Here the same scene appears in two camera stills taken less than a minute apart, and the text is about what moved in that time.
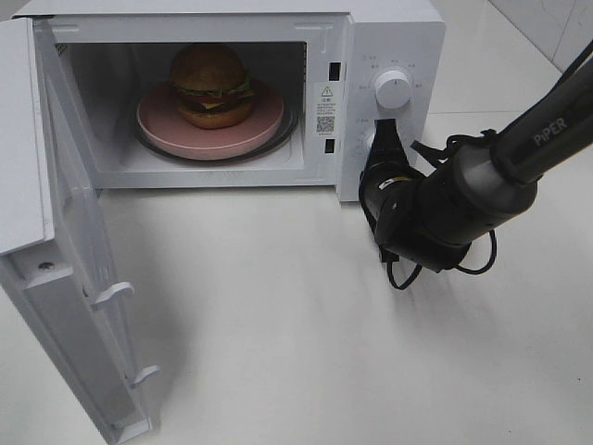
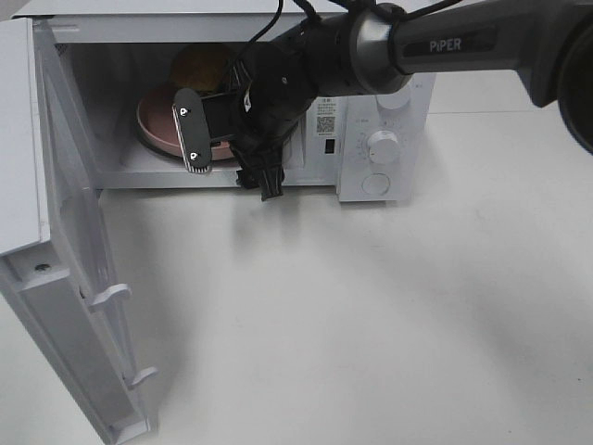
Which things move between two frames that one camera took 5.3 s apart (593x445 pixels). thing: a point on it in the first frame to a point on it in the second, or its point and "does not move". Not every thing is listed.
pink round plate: x=162 y=129 does not move
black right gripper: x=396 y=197 to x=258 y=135
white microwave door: x=56 y=258 does not move
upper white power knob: x=393 y=89 does not move
